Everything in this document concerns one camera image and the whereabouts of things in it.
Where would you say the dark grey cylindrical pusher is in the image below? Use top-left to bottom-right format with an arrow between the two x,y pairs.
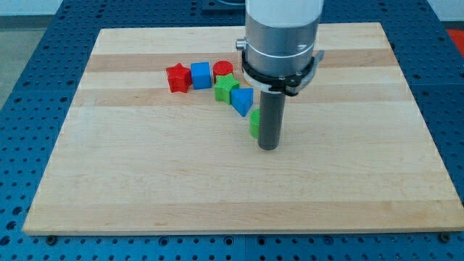
258,91 -> 286,150

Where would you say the red cylinder block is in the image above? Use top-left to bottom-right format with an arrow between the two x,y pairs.
212,60 -> 233,83

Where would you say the light wooden board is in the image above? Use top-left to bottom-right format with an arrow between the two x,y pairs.
22,22 -> 463,236

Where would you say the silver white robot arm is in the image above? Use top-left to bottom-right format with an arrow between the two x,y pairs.
236,0 -> 324,150

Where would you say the green star block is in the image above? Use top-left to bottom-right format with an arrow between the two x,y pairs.
214,73 -> 240,104

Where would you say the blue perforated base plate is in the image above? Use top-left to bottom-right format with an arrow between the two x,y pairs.
1,0 -> 463,260

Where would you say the red star block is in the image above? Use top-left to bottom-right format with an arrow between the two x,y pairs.
165,63 -> 192,93

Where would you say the green cylinder block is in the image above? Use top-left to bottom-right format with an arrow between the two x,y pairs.
249,109 -> 260,138

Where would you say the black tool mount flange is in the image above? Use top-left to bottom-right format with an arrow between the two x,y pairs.
241,50 -> 325,96

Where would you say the blue triangle block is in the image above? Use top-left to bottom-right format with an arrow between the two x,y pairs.
231,88 -> 254,117

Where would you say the blue cube block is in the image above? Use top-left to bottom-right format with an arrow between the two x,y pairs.
191,62 -> 212,90

